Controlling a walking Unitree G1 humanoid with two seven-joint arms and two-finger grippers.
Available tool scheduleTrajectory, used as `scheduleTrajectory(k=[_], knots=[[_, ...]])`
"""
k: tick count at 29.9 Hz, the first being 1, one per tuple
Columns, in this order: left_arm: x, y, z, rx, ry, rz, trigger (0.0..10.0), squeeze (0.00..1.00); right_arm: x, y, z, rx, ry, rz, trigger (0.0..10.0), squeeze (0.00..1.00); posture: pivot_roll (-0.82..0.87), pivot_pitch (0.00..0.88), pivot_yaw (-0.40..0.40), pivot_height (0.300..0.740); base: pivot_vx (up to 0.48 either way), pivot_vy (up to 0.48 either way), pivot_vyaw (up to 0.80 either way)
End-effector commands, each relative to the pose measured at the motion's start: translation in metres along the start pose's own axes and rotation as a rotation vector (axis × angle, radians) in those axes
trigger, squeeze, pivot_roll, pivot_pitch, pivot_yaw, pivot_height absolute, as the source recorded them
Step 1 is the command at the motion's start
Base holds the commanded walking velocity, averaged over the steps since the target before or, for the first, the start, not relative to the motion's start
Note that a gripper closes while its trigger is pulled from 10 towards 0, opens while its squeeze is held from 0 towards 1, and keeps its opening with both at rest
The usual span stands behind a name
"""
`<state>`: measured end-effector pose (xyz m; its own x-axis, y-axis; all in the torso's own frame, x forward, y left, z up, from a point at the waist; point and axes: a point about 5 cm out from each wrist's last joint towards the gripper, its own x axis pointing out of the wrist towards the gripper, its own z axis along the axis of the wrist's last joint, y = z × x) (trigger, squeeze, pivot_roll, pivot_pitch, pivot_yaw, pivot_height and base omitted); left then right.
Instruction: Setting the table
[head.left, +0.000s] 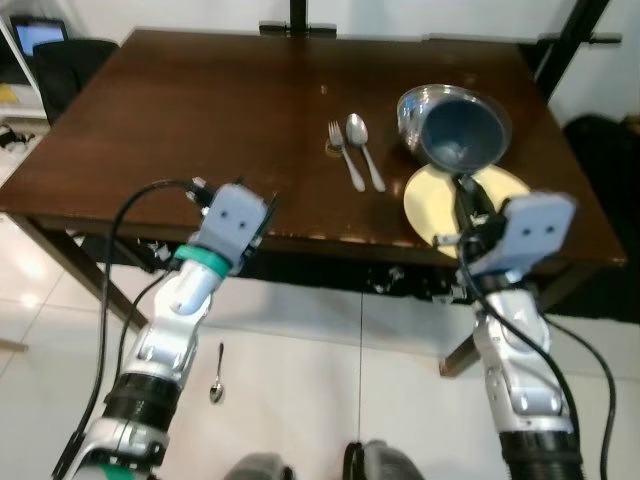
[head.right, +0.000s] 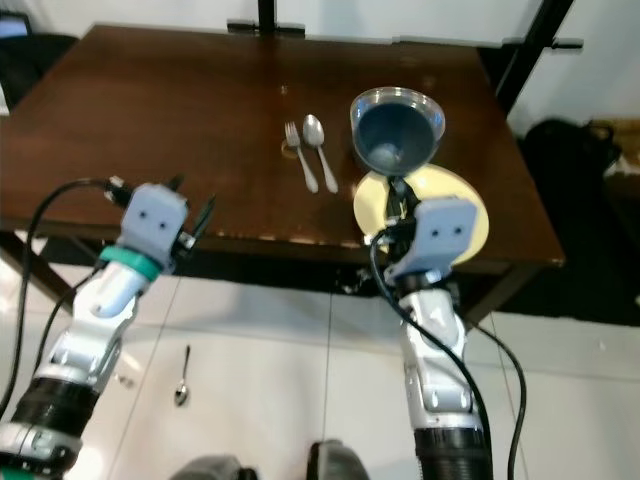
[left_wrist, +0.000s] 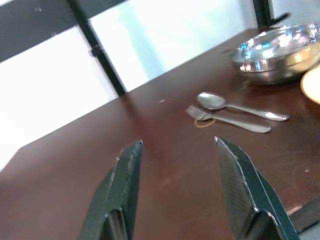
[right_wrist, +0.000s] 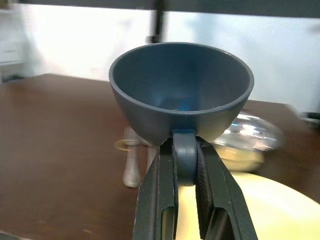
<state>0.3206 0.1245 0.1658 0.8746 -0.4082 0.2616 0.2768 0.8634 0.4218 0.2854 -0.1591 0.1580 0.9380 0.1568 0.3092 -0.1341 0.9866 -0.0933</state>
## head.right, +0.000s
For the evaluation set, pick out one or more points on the black bag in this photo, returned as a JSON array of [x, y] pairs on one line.
[[580, 190]]

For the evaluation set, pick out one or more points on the grey left robot leg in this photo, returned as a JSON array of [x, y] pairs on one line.
[[222, 470]]

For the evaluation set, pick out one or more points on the dark wooden table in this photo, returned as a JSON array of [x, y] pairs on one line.
[[160, 120]]

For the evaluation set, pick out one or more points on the black upright stand post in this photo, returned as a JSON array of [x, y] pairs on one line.
[[266, 12]]

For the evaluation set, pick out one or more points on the silver fork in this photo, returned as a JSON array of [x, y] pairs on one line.
[[300, 158]]

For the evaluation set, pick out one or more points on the small silver spoon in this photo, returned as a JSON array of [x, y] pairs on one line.
[[181, 395]]

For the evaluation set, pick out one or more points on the yellow plate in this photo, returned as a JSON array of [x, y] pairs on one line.
[[465, 200]]

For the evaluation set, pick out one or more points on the grey robot leg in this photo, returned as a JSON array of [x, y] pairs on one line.
[[345, 462], [222, 470]]

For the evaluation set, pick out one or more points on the black chair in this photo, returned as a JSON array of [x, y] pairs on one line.
[[35, 65]]

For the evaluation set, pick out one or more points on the blue conical bowl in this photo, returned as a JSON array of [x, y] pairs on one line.
[[390, 135]]

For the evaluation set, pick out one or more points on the grey right robot leg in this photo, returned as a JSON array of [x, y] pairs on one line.
[[345, 462]]

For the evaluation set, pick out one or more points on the black slanted stand post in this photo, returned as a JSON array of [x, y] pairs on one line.
[[535, 45]]

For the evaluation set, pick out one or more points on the large silver spoon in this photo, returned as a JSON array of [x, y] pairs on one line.
[[313, 128]]

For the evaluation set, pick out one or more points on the black tablet screen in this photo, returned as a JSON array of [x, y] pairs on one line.
[[15, 25]]

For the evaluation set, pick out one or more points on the light blue left wrist camera mount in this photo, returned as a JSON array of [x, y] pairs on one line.
[[155, 225]]

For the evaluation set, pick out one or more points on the light blue right wrist camera mount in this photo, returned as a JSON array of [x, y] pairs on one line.
[[440, 235]]

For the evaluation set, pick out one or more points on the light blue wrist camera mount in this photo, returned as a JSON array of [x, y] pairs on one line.
[[440, 235], [155, 225]]

